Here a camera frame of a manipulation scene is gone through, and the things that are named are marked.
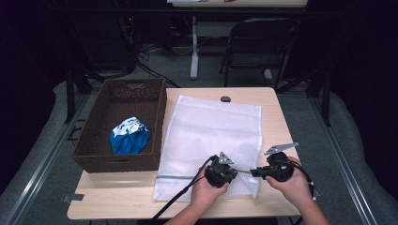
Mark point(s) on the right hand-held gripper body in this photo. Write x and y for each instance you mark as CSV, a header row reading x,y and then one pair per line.
x,y
280,168

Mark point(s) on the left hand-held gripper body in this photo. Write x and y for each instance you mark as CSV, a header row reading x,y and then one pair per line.
x,y
219,175

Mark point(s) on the white mesh laundry bag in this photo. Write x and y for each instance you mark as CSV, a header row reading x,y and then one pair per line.
x,y
203,131

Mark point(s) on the blue and white cloth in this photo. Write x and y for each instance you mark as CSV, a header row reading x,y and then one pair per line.
x,y
130,140

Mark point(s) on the brown woven basket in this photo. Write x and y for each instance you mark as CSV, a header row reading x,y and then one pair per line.
x,y
125,100

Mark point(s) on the person's left hand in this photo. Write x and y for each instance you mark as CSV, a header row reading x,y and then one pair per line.
x,y
205,193

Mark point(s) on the person's right hand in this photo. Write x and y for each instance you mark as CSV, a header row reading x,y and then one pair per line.
x,y
295,190

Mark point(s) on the grey metal table clip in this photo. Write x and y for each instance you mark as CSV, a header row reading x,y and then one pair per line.
x,y
73,197
316,193

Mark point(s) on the black round table grommet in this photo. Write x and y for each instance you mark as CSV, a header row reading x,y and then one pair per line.
x,y
225,99

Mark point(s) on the black metal stand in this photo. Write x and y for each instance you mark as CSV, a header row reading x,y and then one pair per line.
x,y
326,100
70,93

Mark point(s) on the black folding chair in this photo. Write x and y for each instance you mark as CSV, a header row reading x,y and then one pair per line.
x,y
259,59

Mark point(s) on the white desk leg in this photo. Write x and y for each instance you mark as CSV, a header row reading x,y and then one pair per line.
x,y
194,56

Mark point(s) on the aluminium floor rail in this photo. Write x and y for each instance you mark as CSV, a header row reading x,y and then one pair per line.
x,y
40,168
344,168

